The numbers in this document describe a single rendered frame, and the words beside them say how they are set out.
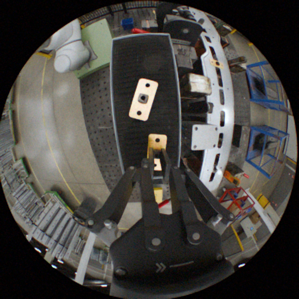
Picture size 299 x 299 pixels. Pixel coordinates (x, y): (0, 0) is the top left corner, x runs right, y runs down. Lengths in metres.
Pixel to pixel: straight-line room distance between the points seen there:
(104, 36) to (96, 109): 0.55
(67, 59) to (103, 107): 0.43
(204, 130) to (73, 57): 0.64
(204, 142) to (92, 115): 0.72
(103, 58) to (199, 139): 0.76
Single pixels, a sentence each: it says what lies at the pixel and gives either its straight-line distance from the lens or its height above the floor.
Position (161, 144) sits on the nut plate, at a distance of 0.20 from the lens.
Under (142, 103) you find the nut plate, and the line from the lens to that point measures 0.19.
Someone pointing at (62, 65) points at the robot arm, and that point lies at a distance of 0.60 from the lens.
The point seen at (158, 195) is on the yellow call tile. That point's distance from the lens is 0.30.
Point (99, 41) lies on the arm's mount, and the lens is 0.80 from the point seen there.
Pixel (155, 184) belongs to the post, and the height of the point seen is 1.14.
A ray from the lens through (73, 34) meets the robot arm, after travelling 0.65.
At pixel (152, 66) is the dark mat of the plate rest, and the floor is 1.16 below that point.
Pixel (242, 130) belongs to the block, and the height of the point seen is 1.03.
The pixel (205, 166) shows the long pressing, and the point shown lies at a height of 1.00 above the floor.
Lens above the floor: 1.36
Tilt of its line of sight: 69 degrees down
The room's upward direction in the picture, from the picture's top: 178 degrees counter-clockwise
